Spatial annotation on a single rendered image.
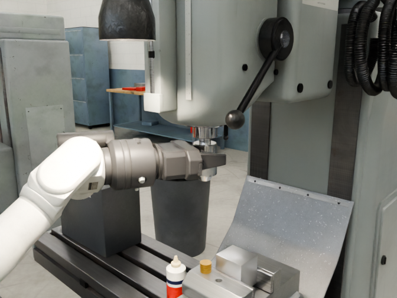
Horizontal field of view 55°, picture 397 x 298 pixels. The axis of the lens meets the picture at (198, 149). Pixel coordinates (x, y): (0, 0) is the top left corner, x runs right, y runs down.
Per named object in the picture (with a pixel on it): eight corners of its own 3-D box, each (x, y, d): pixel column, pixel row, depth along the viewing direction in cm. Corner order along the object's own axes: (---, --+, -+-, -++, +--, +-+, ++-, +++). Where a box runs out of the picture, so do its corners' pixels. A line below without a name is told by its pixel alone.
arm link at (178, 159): (202, 141, 65) (134, 146, 60) (202, 194, 67) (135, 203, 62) (178, 129, 76) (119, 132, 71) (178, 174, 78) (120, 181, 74)
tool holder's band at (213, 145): (206, 143, 75) (206, 139, 75) (222, 148, 72) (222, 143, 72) (187, 147, 72) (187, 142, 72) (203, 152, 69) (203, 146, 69)
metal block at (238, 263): (240, 295, 69) (241, 265, 67) (215, 282, 73) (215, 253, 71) (256, 283, 73) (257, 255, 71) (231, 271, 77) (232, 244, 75)
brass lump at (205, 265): (205, 275, 70) (206, 266, 69) (197, 271, 71) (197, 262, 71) (214, 271, 71) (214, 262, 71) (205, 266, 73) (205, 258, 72)
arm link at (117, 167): (136, 175, 61) (61, 183, 57) (126, 200, 70) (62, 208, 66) (124, 117, 66) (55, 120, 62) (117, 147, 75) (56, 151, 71)
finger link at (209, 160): (224, 167, 72) (194, 169, 70) (224, 150, 71) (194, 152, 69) (227, 168, 70) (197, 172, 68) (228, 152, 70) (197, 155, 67)
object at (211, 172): (205, 168, 76) (206, 143, 75) (221, 174, 73) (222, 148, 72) (187, 172, 74) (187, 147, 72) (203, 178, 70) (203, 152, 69)
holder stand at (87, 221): (105, 259, 97) (100, 184, 92) (61, 233, 111) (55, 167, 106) (142, 242, 105) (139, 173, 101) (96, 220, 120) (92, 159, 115)
